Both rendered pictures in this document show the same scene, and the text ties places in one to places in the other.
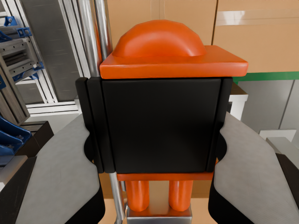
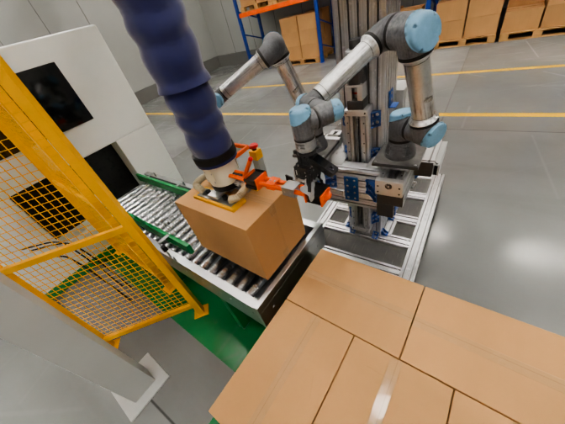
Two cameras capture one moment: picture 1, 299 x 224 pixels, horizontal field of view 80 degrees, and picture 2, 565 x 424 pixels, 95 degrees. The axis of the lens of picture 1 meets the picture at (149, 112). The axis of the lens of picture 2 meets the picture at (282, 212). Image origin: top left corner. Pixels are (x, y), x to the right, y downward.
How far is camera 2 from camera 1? 0.99 m
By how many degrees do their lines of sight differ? 33
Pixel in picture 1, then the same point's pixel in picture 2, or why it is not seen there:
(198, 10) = (329, 308)
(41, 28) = (373, 245)
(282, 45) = (271, 352)
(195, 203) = (261, 212)
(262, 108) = (191, 390)
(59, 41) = (361, 250)
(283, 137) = (138, 399)
